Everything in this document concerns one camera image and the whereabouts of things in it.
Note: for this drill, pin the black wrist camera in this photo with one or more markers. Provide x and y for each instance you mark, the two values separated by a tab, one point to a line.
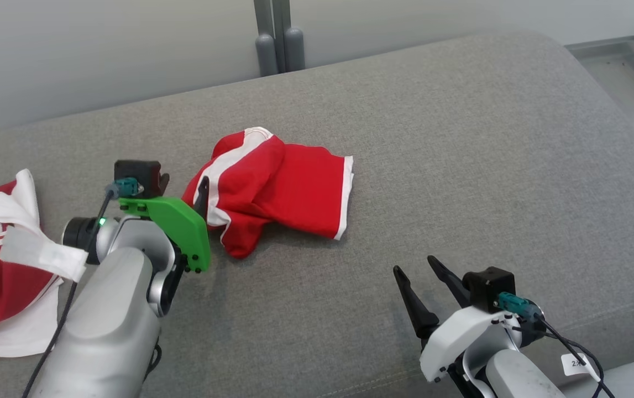
137	168
488	284

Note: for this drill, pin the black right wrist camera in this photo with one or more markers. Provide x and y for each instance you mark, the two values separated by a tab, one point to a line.
488	284

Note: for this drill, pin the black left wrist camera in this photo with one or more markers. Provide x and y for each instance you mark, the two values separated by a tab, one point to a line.
137	168

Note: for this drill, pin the grey partition post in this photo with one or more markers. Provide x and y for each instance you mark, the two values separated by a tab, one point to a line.
293	47
266	50

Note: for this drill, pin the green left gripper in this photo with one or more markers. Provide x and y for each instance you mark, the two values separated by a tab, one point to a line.
184	229

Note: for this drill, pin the red shorts with white trim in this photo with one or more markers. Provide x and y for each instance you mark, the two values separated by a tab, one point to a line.
289	188

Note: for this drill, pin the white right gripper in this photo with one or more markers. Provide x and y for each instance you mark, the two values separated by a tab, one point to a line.
455	334

